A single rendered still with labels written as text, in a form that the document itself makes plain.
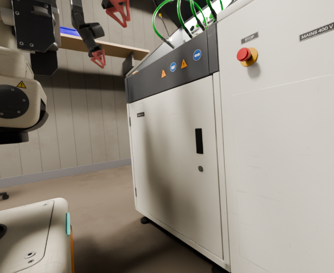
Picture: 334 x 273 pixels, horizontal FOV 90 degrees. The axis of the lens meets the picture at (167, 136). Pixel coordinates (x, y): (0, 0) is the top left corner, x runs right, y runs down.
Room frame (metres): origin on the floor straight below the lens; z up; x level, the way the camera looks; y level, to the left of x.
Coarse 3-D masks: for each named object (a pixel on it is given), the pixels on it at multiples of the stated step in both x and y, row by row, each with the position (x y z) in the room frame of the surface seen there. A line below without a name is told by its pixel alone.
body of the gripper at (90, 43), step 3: (87, 39) 0.92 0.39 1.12; (90, 39) 0.93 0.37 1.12; (93, 39) 0.94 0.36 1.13; (84, 42) 0.94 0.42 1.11; (87, 42) 0.93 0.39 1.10; (90, 42) 0.93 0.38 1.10; (93, 42) 0.93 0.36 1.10; (87, 45) 0.93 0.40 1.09; (90, 45) 0.93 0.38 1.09; (93, 45) 0.93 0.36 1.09; (96, 45) 0.92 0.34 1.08; (99, 45) 0.93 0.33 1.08; (87, 48) 0.95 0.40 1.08; (90, 48) 0.91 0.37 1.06; (93, 48) 0.91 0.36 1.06; (96, 48) 0.94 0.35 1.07; (99, 48) 0.95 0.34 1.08
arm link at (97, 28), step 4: (76, 16) 0.89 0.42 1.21; (80, 16) 0.90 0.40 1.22; (76, 20) 0.89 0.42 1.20; (80, 20) 0.90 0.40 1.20; (80, 24) 0.89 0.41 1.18; (84, 24) 0.91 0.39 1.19; (88, 24) 0.93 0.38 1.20; (92, 24) 0.95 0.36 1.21; (96, 24) 0.96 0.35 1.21; (80, 28) 0.93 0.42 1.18; (92, 28) 0.94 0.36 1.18; (96, 28) 0.94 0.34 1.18; (100, 28) 0.96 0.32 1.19; (96, 32) 0.95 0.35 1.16; (100, 32) 0.96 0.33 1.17; (104, 32) 0.97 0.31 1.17; (96, 36) 0.96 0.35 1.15; (100, 36) 0.98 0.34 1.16
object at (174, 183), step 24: (168, 96) 0.79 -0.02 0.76; (192, 96) 0.67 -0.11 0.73; (144, 120) 0.96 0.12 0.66; (168, 120) 0.80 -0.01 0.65; (192, 120) 0.68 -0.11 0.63; (144, 144) 0.97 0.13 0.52; (168, 144) 0.81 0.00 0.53; (192, 144) 0.69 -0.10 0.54; (216, 144) 0.60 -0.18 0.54; (144, 168) 0.99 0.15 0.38; (168, 168) 0.82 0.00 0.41; (192, 168) 0.69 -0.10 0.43; (216, 168) 0.60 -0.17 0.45; (144, 192) 1.01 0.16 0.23; (168, 192) 0.83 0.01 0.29; (192, 192) 0.70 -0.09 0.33; (216, 192) 0.61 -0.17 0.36; (168, 216) 0.84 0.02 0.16; (192, 216) 0.71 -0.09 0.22; (216, 216) 0.61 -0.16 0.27; (192, 240) 0.72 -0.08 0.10; (216, 240) 0.62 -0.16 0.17
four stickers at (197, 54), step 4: (200, 48) 0.63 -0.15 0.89; (196, 52) 0.65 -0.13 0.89; (200, 52) 0.63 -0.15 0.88; (196, 56) 0.65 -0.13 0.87; (200, 56) 0.63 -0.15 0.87; (180, 60) 0.71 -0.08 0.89; (184, 60) 0.70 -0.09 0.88; (196, 60) 0.65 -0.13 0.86; (172, 64) 0.75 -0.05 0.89; (180, 64) 0.72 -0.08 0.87; (184, 64) 0.70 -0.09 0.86; (164, 68) 0.80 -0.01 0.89; (172, 68) 0.75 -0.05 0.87; (160, 72) 0.82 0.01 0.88; (164, 72) 0.80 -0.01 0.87; (164, 76) 0.80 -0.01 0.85
